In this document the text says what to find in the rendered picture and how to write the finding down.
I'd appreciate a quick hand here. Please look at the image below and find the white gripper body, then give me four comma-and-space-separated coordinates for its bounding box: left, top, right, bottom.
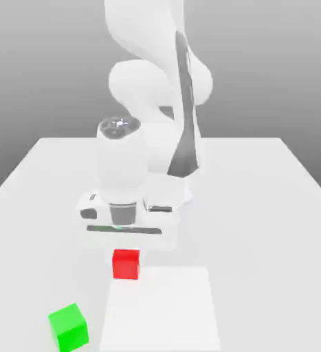
79, 221, 179, 252

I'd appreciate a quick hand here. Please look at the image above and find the small red cube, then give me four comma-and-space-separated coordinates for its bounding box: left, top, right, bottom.
112, 248, 141, 281

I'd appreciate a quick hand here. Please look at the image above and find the small green cube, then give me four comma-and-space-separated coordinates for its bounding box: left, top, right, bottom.
47, 302, 90, 352

